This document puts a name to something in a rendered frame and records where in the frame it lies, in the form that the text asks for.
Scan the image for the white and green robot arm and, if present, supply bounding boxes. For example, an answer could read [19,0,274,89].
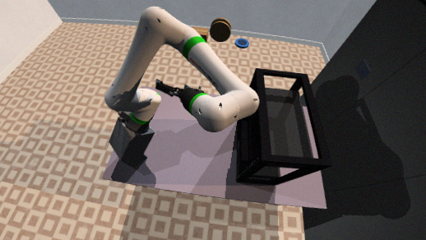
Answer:
[104,7,259,133]

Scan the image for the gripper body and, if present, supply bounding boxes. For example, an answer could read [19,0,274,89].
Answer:
[177,88,192,103]

